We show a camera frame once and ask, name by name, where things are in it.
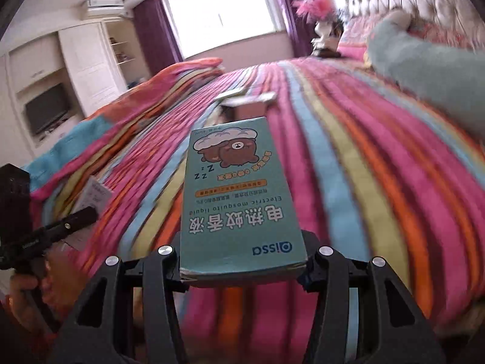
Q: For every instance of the white vase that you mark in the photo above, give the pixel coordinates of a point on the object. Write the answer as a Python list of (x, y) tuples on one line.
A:
[(322, 34)]

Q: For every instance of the teal plush pillow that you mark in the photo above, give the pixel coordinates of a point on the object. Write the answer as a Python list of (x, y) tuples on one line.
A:
[(424, 68)]

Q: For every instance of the pink patterned pillow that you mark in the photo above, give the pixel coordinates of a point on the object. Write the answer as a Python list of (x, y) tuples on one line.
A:
[(354, 34)]

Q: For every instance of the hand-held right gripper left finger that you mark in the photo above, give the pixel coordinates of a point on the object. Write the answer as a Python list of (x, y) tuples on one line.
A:
[(159, 273)]

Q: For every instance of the teal bear print box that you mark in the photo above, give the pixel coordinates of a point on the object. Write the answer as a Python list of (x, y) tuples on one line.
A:
[(238, 197)]

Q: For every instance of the person's left hand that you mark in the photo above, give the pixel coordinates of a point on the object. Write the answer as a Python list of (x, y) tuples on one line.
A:
[(22, 299)]

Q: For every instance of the pink feather bouquet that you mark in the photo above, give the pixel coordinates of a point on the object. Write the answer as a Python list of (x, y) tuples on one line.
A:
[(312, 5)]

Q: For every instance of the black television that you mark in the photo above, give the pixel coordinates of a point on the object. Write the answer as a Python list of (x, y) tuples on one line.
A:
[(47, 110)]

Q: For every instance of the dark nightstand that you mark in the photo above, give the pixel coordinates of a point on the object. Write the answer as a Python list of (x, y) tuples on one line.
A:
[(329, 51)]

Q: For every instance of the striped bed sheet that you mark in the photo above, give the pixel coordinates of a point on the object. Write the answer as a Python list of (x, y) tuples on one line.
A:
[(360, 197)]

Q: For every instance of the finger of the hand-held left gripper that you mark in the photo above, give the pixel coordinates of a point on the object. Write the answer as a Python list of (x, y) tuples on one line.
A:
[(72, 222)]

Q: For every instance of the small open white box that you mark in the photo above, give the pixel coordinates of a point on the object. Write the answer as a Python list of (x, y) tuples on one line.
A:
[(250, 102)]

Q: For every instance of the window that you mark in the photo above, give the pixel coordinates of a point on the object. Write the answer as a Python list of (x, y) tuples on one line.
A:
[(223, 11)]

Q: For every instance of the white paper packet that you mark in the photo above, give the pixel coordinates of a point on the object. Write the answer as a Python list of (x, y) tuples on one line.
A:
[(93, 197)]

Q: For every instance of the white air conditioner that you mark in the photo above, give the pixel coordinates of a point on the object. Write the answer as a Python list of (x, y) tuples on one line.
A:
[(105, 7)]

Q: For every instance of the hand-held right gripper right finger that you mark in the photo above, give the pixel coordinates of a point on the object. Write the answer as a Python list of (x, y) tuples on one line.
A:
[(329, 273)]

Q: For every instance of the white wardrobe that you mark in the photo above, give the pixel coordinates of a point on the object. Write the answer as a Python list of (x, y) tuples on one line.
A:
[(87, 60)]

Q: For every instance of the purple curtain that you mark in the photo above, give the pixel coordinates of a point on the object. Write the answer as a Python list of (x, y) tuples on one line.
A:
[(155, 34), (293, 26)]

